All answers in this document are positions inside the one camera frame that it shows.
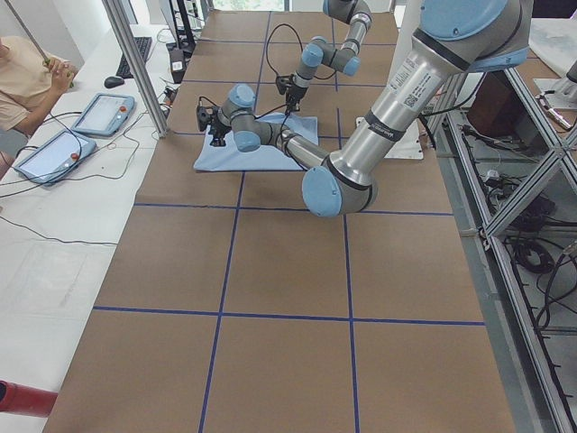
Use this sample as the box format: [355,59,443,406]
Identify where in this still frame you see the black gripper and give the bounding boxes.
[285,84,307,115]
[211,115,232,147]

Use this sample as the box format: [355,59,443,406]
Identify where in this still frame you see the light blue t-shirt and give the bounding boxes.
[193,115,319,171]

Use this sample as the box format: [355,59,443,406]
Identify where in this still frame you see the metal reacher grabber stick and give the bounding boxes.
[5,0,50,67]

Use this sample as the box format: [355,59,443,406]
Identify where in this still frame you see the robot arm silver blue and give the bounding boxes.
[276,0,372,114]
[197,1,533,217]

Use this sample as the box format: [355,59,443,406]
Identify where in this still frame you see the black power adapter box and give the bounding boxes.
[169,49,187,84]

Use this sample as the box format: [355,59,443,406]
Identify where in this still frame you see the far blue teach pendant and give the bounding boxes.
[71,93,135,137]

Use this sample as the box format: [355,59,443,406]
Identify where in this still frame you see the blue teach pendant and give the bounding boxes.
[71,93,135,137]
[14,130,96,185]

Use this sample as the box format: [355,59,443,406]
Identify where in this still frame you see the black keyboard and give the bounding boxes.
[114,36,153,79]

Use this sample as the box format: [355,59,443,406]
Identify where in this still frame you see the black computer mouse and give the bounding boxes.
[104,76,124,88]

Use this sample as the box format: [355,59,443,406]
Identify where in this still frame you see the near blue teach pendant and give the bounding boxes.
[14,130,96,185]

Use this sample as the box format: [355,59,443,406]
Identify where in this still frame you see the person in beige shirt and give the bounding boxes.
[0,35,80,181]

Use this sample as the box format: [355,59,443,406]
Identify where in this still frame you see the red fire extinguisher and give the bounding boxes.
[1,381,58,418]

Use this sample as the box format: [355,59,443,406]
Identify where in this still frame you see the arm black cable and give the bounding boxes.
[264,23,306,85]
[252,106,289,136]

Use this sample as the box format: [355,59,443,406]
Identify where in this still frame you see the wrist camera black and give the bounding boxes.
[196,105,219,132]
[275,75,293,95]

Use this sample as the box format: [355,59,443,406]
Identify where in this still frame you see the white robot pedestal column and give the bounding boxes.
[383,1,424,160]

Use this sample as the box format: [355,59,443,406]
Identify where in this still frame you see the aluminium frame post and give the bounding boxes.
[102,0,168,138]

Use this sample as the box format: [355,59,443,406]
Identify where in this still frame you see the aluminium frame rack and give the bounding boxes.
[426,54,576,432]

